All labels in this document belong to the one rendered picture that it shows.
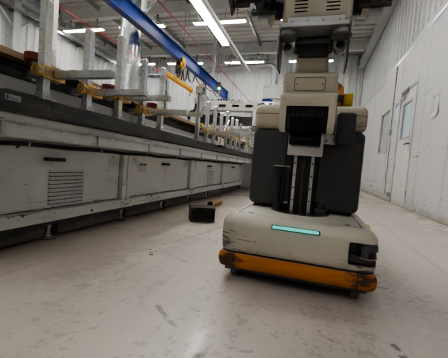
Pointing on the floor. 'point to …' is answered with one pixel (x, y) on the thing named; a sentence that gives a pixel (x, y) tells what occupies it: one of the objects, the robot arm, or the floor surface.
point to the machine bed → (82, 173)
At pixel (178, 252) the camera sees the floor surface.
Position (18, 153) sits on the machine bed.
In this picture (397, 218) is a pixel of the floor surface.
